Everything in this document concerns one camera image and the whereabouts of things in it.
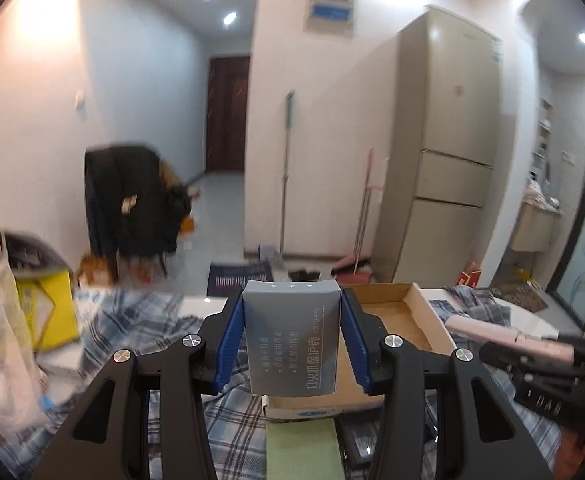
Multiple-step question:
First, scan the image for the electrical panel box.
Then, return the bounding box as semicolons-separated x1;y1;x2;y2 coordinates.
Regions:
304;0;356;37

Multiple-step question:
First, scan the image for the black square tray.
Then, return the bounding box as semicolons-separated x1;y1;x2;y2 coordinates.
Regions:
335;414;387;467

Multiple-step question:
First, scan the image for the dark red door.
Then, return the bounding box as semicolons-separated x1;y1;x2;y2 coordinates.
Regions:
206;56;250;173

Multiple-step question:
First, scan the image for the pink cloth bundle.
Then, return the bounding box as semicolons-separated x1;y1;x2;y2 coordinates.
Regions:
523;179;561;211

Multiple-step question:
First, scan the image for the grey printed carton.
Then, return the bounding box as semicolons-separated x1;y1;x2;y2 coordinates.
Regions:
241;280;342;397

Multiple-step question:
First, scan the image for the brown cloth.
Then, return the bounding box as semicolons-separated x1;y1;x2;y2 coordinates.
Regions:
158;159;189;188

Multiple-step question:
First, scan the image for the green pad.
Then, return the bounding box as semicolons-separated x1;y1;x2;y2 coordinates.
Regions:
266;417;346;480

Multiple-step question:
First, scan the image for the wall shelf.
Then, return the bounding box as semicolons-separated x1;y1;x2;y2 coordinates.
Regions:
533;99;556;181

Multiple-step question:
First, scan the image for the flat mop with metal pole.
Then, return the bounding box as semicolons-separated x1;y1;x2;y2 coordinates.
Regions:
245;91;296;267

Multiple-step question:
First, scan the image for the beige refrigerator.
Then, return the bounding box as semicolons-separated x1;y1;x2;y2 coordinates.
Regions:
373;5;503;286

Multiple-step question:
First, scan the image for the orange bag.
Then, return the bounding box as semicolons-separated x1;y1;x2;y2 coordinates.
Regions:
79;254;119;287

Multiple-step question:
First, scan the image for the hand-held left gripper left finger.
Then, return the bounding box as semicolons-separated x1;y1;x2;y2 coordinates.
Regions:
31;294;247;480

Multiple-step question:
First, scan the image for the cardboard box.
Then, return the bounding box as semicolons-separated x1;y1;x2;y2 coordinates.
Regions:
262;282;458;418

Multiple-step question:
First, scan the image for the yellow bag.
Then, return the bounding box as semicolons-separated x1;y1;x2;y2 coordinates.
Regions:
15;267;80;352

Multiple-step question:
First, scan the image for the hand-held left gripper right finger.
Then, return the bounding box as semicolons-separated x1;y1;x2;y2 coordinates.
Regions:
340;287;556;480

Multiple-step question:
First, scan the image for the black jacket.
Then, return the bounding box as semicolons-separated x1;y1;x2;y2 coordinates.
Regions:
85;144;193;281

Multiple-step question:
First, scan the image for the red carton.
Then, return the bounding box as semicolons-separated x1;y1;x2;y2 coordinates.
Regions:
456;262;484;289

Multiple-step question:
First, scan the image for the beige sink cabinet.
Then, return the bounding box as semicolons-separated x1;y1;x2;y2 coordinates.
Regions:
510;200;558;254

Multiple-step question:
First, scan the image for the blue plaid blanket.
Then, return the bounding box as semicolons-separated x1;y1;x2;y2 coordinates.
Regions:
0;284;573;480

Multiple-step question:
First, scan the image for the brown door mat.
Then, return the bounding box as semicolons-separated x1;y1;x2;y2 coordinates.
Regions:
490;282;549;314

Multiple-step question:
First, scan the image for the pink dustpan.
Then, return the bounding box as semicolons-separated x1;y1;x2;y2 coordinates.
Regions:
331;255;373;287

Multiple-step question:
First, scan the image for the grey plastic bag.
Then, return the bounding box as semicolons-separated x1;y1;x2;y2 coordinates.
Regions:
0;229;72;272

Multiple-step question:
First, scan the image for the striped door mat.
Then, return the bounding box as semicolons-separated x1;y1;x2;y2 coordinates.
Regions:
207;261;276;297

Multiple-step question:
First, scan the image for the pink slim device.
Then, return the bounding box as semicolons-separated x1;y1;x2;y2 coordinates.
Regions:
445;316;576;363

